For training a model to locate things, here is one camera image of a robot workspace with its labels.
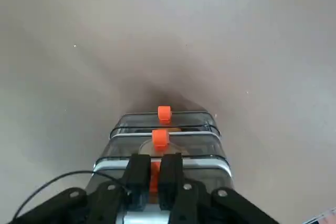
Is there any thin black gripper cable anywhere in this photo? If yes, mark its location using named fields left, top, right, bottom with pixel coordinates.
left=13, top=170, right=132, bottom=219

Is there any smoked drawer orange handle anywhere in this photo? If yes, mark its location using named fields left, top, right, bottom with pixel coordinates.
left=90, top=154, right=234, bottom=209
left=109, top=105, right=222, bottom=137
left=101, top=129, right=228, bottom=162

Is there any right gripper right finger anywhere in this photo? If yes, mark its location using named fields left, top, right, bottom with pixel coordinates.
left=159, top=153, right=279, bottom=224

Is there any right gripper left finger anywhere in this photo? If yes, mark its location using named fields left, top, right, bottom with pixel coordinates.
left=12, top=153, right=152, bottom=224

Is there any aluminium table edge rail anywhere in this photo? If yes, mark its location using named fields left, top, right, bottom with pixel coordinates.
left=304, top=207, right=336, bottom=224

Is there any round beige pastry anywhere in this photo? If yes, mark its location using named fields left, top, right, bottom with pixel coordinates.
left=138, top=139, right=184, bottom=158

